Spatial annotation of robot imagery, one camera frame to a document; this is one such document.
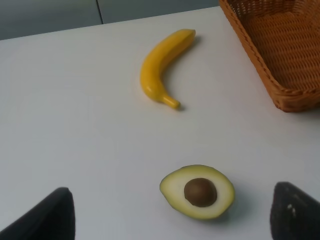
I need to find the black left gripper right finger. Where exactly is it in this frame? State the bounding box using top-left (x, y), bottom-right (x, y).
top-left (269, 181), bottom-right (320, 240)

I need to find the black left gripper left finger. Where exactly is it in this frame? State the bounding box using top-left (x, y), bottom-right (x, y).
top-left (0, 187), bottom-right (76, 240)

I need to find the brown wicker basket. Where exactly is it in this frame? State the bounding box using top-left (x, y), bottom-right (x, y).
top-left (219, 0), bottom-right (320, 113)

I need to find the halved avocado with pit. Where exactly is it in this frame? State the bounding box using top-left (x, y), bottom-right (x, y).
top-left (159, 164), bottom-right (236, 220)

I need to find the yellow banana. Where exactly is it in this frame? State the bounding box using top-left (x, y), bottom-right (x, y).
top-left (140, 28), bottom-right (196, 109)

